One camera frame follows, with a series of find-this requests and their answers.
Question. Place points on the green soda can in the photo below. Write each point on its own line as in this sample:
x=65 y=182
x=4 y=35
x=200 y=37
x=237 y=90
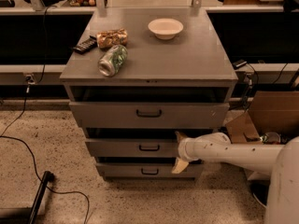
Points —
x=112 y=61

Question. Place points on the grey drawer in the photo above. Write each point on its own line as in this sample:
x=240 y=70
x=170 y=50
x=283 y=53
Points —
x=133 y=148
x=148 y=115
x=145 y=170

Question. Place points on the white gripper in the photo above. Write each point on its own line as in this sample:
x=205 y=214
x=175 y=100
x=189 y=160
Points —
x=183 y=148

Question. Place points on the grey bottom drawer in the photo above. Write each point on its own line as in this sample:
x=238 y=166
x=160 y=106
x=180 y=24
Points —
x=145 y=170

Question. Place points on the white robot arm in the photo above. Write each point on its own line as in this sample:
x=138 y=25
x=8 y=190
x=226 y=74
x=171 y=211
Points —
x=280 y=162

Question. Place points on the black striped sneaker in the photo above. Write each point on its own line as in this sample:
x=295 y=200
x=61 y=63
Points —
x=260 y=193

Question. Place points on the cardboard box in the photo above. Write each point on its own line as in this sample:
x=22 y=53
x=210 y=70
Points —
x=269 y=111

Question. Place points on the cans in box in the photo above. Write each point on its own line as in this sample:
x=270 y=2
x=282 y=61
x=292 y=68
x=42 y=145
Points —
x=273 y=138

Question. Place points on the grey top drawer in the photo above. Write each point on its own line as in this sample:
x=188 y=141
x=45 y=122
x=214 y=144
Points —
x=148 y=115

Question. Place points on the white bowl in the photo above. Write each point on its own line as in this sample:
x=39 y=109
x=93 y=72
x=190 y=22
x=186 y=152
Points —
x=165 y=29

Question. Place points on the black remote control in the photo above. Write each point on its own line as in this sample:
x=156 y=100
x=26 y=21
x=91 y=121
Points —
x=85 y=46

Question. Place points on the black metal leg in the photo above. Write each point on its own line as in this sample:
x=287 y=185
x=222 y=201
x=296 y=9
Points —
x=47 y=177

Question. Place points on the brown snack bag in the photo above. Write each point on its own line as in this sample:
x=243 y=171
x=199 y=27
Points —
x=110 y=38

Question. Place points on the grey drawer cabinet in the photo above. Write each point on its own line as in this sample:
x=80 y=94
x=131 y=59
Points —
x=192 y=67

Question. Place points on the black power adapter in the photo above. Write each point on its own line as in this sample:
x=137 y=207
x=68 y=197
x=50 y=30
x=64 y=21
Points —
x=238 y=64

